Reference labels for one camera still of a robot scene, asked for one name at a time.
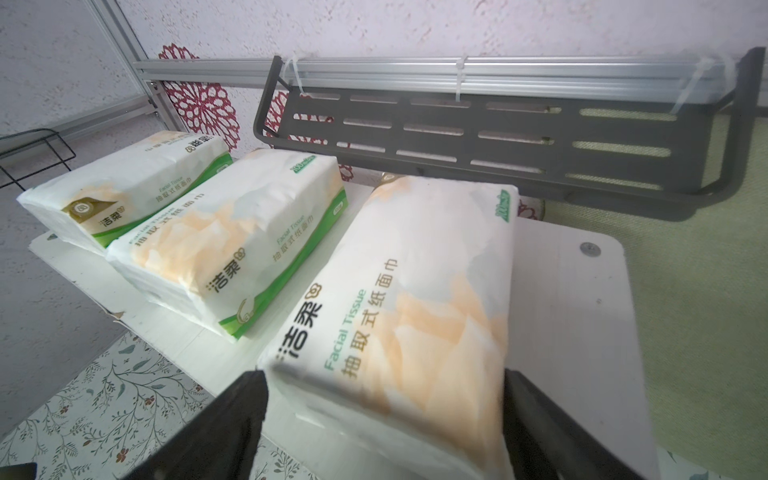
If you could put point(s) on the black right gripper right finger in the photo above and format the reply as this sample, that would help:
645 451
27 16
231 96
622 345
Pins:
544 442

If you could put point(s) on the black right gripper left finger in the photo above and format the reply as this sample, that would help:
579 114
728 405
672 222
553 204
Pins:
220 442

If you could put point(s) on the white tissue pack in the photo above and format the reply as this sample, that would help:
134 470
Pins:
93 205
220 254
400 340

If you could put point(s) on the white two-tier metal-legged shelf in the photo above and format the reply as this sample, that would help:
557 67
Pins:
572 325

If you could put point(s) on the green fabric cushion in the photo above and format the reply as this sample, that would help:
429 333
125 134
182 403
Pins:
700 296

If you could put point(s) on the grey wall-mounted metal rack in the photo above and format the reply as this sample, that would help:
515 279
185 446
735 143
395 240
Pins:
651 159

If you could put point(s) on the black wire wall rack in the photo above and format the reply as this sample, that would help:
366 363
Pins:
31 144

